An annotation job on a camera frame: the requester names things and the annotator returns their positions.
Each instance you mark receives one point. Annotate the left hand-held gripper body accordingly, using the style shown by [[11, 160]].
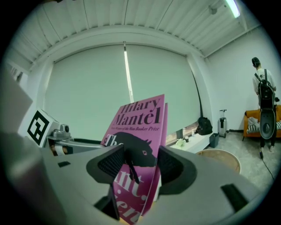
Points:
[[39, 126]]

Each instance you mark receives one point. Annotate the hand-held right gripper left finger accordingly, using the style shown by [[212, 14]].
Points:
[[105, 163]]

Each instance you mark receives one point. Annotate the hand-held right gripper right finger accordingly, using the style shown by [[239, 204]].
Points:
[[175, 173]]

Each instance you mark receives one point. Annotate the pink book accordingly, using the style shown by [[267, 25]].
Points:
[[136, 129]]

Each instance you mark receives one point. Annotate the orange sofa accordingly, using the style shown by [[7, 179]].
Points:
[[251, 115]]

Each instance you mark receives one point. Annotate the white flowers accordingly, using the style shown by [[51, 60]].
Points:
[[180, 142]]

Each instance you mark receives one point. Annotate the small paper cup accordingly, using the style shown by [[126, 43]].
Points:
[[186, 139]]

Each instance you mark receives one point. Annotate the white window bench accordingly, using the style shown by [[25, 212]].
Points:
[[195, 141]]

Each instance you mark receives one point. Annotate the round wooden table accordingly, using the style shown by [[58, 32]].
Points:
[[219, 159]]

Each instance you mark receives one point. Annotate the black waste bin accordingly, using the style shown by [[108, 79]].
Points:
[[214, 140]]

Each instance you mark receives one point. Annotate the white roller blind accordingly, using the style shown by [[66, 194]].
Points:
[[164, 74], [87, 92]]

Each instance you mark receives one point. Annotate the silver suitcase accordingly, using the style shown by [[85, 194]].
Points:
[[222, 127]]

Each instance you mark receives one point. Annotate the striped cushion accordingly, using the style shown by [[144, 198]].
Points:
[[253, 129]]

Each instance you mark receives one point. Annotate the white cloth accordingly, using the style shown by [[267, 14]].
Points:
[[253, 120]]

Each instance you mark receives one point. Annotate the ceiling tube light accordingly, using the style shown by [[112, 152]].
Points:
[[233, 7]]

